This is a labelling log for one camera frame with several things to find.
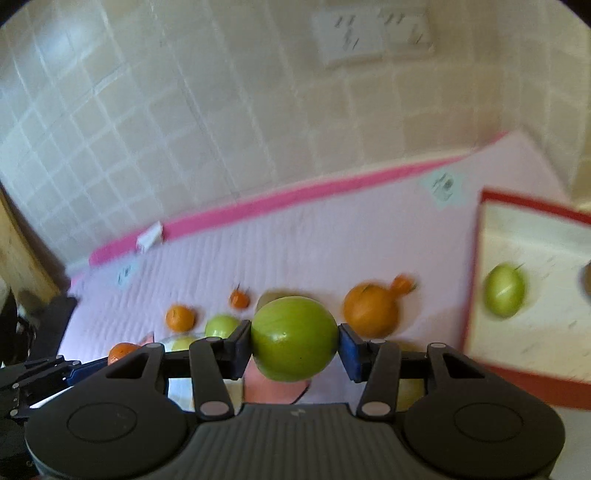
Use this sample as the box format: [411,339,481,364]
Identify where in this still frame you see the large orange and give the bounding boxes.
[342,283,400,339]

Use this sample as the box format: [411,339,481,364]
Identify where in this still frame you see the wooden board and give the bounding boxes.
[0,192,60,305]

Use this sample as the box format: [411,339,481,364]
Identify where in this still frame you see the small orange tomato with stem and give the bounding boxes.
[390,274,418,298]

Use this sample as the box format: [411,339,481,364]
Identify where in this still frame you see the small cherry tomato with stem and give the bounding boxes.
[228,285,252,310]

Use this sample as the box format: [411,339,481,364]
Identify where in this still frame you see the pink quilted mat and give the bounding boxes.
[67,130,570,414]

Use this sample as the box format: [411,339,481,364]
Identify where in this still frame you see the large green apple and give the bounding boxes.
[250,296,339,383]

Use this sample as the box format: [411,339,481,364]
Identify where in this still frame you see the red rimmed white box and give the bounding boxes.
[461,188,590,410]

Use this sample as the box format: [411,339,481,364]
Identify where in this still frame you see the white wall socket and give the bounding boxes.
[311,1,435,68]

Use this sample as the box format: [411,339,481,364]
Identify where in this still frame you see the small green apple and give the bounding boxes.
[483,263,527,318]

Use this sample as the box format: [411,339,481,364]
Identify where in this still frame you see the small orange mandarin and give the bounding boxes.
[165,304,197,333]

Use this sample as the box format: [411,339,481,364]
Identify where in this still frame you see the green apple on mat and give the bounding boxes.
[204,314,240,339]

